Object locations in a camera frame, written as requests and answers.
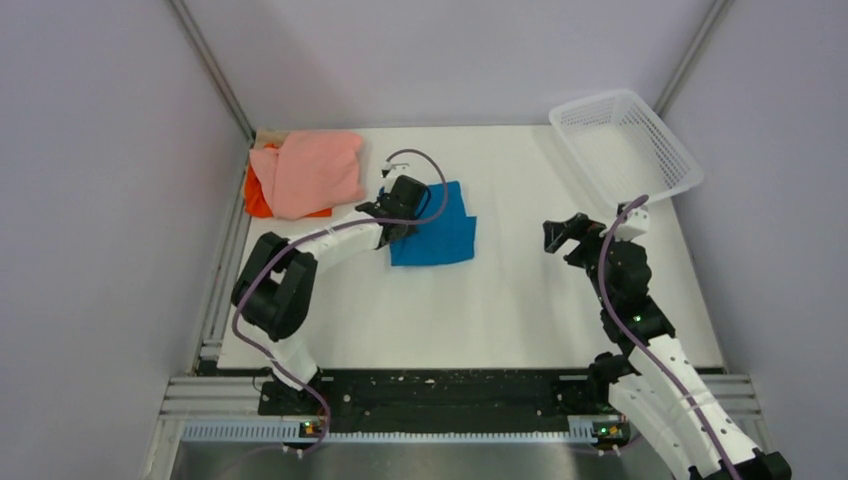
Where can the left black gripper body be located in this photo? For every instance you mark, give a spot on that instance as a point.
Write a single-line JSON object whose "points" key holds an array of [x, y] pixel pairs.
{"points": [[409, 228]]}

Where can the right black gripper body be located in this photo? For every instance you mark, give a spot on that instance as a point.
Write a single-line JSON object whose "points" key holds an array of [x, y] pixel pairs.
{"points": [[592, 273]]}

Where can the blue t shirt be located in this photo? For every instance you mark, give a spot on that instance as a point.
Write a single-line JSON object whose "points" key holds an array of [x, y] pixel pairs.
{"points": [[448, 239]]}

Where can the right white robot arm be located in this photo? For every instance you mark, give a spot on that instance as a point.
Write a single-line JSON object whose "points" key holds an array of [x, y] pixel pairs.
{"points": [[651, 381]]}

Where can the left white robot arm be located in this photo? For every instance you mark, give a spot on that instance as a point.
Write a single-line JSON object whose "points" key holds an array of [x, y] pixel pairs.
{"points": [[274, 289]]}

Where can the white plastic basket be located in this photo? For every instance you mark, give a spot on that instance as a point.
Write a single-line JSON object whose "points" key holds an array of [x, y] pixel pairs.
{"points": [[624, 148]]}

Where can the pink folded t shirt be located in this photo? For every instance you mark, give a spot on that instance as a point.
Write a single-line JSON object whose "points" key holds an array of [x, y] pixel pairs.
{"points": [[311, 170]]}

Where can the orange folded t shirt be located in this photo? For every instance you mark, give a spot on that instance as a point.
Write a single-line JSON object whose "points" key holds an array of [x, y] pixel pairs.
{"points": [[255, 202]]}

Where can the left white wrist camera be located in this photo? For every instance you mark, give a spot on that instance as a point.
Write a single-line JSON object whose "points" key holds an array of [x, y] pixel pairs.
{"points": [[392, 170]]}

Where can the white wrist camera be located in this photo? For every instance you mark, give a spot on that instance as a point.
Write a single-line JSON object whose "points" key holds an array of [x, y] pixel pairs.
{"points": [[635, 224], [392, 170]]}

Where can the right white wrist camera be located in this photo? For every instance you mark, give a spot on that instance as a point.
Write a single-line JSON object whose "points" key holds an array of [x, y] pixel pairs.
{"points": [[635, 224]]}

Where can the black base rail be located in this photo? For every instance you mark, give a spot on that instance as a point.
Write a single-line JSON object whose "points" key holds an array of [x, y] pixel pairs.
{"points": [[441, 401]]}

